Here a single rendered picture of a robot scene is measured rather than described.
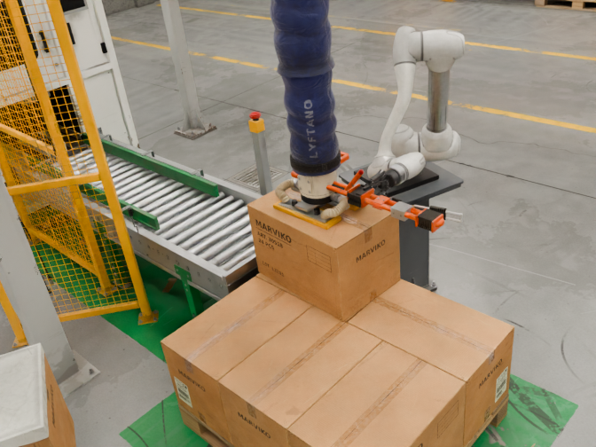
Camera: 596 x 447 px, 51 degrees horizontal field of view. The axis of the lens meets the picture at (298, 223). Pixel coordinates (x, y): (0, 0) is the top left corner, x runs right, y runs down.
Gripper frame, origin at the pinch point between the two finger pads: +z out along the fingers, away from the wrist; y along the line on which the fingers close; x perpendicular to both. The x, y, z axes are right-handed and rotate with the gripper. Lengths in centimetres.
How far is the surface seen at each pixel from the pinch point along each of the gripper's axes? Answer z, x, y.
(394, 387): 40, -44, 53
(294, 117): 10.2, 26.6, -34.2
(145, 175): -13, 208, 54
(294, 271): 21, 27, 39
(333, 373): 49, -20, 53
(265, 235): 20, 46, 26
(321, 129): 4.6, 16.9, -28.9
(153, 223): 27, 136, 48
